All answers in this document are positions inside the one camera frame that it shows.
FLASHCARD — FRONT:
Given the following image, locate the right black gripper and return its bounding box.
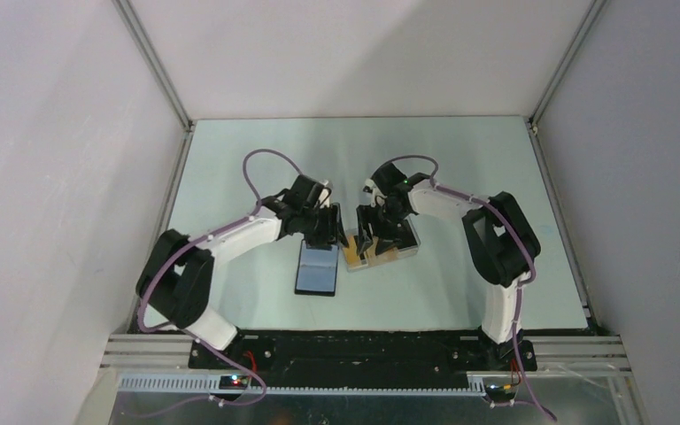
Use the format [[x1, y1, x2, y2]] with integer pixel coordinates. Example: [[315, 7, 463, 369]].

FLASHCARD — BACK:
[[357, 203, 409, 257]]

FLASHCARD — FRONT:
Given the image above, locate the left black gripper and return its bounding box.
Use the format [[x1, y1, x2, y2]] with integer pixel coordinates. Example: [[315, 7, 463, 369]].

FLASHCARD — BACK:
[[298, 202, 349, 251]]

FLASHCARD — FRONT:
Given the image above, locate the clear plastic card tray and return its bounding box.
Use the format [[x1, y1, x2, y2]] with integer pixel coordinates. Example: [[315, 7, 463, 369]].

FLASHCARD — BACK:
[[341, 219, 420, 272]]

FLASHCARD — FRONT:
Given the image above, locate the black card holder wallet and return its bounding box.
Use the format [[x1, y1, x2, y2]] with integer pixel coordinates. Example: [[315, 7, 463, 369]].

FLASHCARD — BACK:
[[294, 240, 339, 297]]

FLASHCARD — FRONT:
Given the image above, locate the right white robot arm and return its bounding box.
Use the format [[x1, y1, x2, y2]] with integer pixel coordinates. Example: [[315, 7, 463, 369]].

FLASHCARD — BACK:
[[356, 161, 541, 370]]

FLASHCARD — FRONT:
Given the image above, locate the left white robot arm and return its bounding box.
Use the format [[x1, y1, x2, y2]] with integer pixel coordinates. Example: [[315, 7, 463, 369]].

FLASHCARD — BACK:
[[136, 174, 348, 369]]

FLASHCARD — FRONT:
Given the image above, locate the orange credit card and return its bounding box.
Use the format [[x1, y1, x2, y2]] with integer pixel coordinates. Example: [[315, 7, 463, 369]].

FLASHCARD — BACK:
[[343, 233, 376, 272]]

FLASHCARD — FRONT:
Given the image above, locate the black credit card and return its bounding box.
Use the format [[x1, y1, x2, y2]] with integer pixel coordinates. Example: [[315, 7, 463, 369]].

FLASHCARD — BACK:
[[398, 220, 420, 252]]

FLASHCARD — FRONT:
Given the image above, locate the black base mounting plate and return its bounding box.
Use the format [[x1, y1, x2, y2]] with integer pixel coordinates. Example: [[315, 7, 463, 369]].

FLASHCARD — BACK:
[[189, 329, 537, 391]]

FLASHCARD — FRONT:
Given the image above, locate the left controller board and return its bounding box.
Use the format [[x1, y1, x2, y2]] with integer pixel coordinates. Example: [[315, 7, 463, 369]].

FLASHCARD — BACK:
[[218, 375, 251, 391]]

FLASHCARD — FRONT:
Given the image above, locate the controller board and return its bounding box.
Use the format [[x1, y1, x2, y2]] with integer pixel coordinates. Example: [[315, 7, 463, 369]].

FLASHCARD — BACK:
[[218, 375, 251, 391], [483, 383, 519, 407]]

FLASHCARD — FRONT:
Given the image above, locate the right controller board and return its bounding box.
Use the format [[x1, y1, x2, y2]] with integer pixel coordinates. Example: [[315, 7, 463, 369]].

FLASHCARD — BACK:
[[483, 383, 519, 407]]

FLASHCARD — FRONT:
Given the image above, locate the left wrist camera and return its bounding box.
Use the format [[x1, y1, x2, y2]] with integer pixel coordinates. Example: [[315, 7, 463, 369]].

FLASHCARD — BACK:
[[318, 181, 332, 208]]

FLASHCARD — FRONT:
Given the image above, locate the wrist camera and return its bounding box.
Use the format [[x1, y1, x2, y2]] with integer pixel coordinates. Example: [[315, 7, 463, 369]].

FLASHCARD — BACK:
[[318, 181, 332, 208], [362, 179, 379, 197]]

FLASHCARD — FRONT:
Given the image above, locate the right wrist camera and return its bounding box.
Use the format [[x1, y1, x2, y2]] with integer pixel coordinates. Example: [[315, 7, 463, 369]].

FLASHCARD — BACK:
[[362, 179, 379, 197]]

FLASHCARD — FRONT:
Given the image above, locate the left aluminium frame post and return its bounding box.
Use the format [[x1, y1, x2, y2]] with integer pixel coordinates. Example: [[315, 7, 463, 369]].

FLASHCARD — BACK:
[[111, 0, 195, 131]]

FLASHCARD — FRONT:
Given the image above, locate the aluminium frame post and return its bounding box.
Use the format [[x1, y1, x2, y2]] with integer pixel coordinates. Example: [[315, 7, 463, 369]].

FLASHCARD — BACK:
[[528, 0, 607, 135], [111, 0, 195, 131]]

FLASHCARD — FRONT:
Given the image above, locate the right aluminium frame post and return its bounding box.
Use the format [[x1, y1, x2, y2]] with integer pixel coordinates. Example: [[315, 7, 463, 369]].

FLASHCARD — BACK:
[[528, 0, 607, 135]]

